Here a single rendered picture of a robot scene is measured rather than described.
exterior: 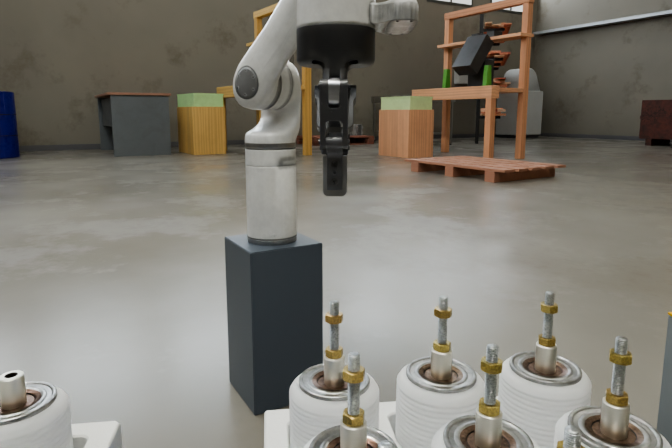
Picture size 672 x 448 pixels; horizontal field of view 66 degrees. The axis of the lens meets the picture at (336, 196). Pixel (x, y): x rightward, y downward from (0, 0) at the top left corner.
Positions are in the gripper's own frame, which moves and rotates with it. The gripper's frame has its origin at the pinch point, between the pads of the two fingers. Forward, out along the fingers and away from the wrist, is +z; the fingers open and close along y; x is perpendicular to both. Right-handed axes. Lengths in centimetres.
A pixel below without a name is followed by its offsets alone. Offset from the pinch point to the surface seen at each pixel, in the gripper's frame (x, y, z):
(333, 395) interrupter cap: -0.2, 2.9, 21.7
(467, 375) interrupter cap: 14.1, -1.4, 21.7
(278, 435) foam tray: -6.4, -1.4, 29.0
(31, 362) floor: -67, -53, 47
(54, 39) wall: -422, -708, -111
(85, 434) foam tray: -28.0, -0.9, 29.0
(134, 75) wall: -332, -763, -65
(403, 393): 7.1, 0.2, 23.0
